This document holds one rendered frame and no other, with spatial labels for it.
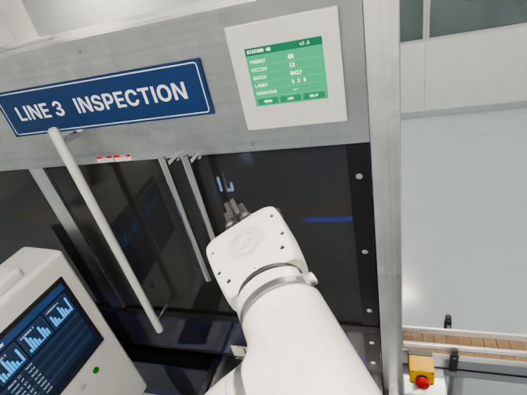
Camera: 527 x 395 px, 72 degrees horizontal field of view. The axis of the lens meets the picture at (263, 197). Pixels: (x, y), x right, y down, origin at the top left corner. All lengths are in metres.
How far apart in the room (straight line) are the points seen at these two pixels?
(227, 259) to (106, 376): 1.18
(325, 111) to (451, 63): 4.86
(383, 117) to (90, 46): 0.64
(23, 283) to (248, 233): 0.91
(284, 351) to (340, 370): 0.04
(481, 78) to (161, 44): 5.15
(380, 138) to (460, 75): 4.88
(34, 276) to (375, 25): 1.09
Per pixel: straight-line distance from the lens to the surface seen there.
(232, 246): 0.42
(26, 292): 1.26
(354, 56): 0.73
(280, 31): 0.73
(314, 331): 0.31
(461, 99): 5.75
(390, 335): 1.19
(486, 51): 5.63
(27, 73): 1.08
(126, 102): 0.92
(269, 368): 0.31
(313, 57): 0.73
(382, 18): 0.72
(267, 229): 0.41
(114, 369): 1.58
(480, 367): 1.50
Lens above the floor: 2.13
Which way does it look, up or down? 31 degrees down
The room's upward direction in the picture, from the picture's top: 14 degrees counter-clockwise
